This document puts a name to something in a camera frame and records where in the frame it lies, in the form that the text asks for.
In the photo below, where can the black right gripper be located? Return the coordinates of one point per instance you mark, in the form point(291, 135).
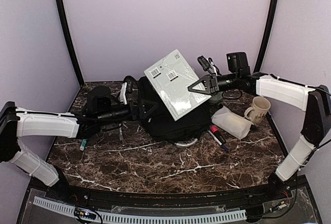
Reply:
point(211, 83)

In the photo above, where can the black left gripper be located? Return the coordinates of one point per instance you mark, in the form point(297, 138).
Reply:
point(137, 115)

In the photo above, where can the black student bag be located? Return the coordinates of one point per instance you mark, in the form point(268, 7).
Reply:
point(162, 127)

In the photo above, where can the grey notebook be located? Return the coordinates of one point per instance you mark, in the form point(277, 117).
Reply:
point(170, 77)

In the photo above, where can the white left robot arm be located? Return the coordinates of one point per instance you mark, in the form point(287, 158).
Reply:
point(19, 122)

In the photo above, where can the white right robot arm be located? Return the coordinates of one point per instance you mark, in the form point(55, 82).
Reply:
point(314, 101)

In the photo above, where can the white pouch bag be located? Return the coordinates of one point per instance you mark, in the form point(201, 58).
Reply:
point(232, 123)

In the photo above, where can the pale green ceramic bowl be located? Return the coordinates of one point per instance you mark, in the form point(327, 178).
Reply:
point(215, 99)

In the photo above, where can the clear silver pen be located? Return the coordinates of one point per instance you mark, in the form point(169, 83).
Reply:
point(121, 138)

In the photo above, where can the red black marker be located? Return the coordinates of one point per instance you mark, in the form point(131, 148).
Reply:
point(216, 133)

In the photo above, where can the beige ceramic mug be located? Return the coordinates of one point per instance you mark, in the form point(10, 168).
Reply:
point(258, 110)

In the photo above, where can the green white marker pen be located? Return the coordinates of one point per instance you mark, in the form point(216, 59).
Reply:
point(83, 144)

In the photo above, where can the small circuit board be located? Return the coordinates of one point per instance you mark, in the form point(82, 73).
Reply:
point(82, 213)

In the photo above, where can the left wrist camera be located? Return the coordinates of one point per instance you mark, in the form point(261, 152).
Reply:
point(126, 89)

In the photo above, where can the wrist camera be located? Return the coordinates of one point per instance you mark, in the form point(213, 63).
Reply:
point(126, 89)
point(238, 63)

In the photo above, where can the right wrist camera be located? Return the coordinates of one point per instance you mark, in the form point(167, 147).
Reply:
point(238, 63)

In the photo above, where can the white slotted cable duct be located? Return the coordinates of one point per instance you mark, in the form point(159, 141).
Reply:
point(121, 214)

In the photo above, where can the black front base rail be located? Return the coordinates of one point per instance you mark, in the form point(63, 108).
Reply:
point(252, 197)

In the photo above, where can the right black corner post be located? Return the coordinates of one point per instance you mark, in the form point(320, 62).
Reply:
point(266, 35)

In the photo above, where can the black corner post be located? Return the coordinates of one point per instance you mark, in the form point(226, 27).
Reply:
point(266, 35)
point(68, 40)

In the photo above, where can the left black corner post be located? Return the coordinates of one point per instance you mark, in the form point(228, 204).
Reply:
point(68, 40)

